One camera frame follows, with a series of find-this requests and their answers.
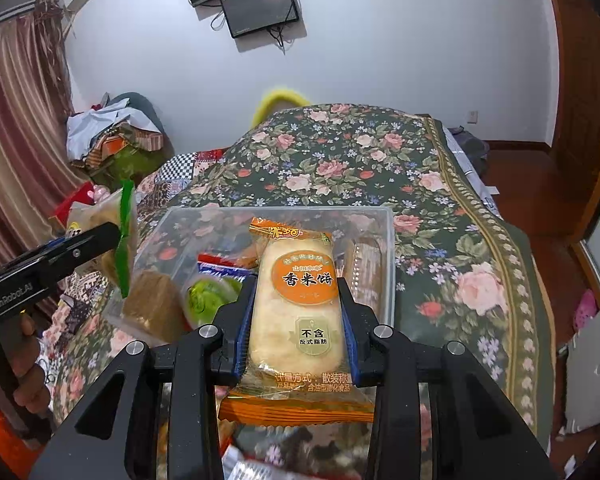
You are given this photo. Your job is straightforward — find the green-edged clear pastry packet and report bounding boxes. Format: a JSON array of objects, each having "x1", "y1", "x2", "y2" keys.
[{"x1": 67, "y1": 180, "x2": 138, "y2": 299}]

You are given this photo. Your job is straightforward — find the floral blanket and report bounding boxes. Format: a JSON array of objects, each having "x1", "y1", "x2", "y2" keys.
[{"x1": 45, "y1": 102, "x2": 556, "y2": 480}]

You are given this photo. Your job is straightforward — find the patchwork quilt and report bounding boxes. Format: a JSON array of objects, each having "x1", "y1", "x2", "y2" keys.
[{"x1": 135, "y1": 147, "x2": 231, "y2": 211}]

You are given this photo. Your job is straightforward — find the yellow foam tube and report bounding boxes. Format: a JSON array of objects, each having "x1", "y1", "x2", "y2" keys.
[{"x1": 252, "y1": 88, "x2": 311, "y2": 126}]

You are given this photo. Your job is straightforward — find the green bag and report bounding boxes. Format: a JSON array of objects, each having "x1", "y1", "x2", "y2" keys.
[{"x1": 100, "y1": 150, "x2": 147, "y2": 187}]

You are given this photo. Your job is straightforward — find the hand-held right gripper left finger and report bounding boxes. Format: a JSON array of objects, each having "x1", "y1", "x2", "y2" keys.
[{"x1": 27, "y1": 275, "x2": 259, "y2": 480}]

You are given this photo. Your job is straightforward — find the pink slipper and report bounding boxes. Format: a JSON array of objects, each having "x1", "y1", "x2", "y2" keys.
[{"x1": 572, "y1": 289, "x2": 599, "y2": 333}]

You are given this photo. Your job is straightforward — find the blue snack bag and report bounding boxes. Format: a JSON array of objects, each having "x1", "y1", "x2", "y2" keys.
[{"x1": 197, "y1": 252, "x2": 258, "y2": 282}]

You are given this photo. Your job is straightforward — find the person's left hand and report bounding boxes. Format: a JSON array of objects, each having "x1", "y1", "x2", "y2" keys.
[{"x1": 11, "y1": 311, "x2": 55, "y2": 420}]

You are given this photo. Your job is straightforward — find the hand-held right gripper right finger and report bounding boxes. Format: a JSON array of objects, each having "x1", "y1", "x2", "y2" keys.
[{"x1": 335, "y1": 276, "x2": 571, "y2": 480}]

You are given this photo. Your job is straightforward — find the wooden wardrobe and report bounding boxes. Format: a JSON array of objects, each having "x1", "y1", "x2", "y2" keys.
[{"x1": 545, "y1": 0, "x2": 600, "y2": 241}]

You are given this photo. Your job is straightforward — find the striped brown curtain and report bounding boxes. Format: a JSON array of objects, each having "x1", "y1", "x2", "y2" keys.
[{"x1": 0, "y1": 0, "x2": 88, "y2": 271}]

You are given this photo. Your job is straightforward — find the dark grey chair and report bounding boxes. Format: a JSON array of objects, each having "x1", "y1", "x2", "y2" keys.
[{"x1": 107, "y1": 92, "x2": 174, "y2": 161}]

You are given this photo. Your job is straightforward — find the orange cloth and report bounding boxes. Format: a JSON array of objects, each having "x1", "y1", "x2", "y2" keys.
[{"x1": 0, "y1": 400, "x2": 46, "y2": 463}]

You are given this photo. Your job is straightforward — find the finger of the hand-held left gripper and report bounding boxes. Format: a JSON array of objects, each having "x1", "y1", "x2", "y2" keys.
[
  {"x1": 41, "y1": 236, "x2": 85, "y2": 257},
  {"x1": 30, "y1": 221, "x2": 122, "y2": 287}
]

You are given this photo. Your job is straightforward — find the dark backpack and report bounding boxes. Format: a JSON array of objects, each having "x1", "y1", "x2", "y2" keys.
[{"x1": 447, "y1": 127, "x2": 491, "y2": 173}]

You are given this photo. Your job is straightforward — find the clear plastic container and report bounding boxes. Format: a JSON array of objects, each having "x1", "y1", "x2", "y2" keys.
[{"x1": 105, "y1": 205, "x2": 397, "y2": 346}]

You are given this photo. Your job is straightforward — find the pile of clothes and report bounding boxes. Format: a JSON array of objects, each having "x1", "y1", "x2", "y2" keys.
[{"x1": 66, "y1": 92, "x2": 166, "y2": 171}]

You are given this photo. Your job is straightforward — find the orange rice cracker packet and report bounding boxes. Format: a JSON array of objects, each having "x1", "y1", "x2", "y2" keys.
[{"x1": 217, "y1": 216, "x2": 376, "y2": 423}]

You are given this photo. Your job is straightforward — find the small black wall monitor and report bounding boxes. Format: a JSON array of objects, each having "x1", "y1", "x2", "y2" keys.
[{"x1": 220, "y1": 0, "x2": 301, "y2": 40}]

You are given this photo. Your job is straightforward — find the green jelly cup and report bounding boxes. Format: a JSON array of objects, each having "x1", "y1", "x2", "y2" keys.
[{"x1": 180, "y1": 272, "x2": 243, "y2": 328}]

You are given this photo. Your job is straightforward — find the white appliance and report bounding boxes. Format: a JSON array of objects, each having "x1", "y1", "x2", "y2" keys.
[{"x1": 565, "y1": 310, "x2": 600, "y2": 433}]

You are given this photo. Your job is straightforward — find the brown cake packet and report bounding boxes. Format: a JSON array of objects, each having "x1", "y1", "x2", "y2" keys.
[{"x1": 122, "y1": 270, "x2": 191, "y2": 343}]

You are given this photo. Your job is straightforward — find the clear ribbed snack packet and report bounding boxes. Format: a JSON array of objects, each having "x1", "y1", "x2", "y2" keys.
[{"x1": 347, "y1": 235, "x2": 388, "y2": 307}]

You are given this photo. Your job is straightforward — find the nut snack packet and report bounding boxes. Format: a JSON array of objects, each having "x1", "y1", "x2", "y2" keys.
[{"x1": 219, "y1": 239, "x2": 259, "y2": 268}]

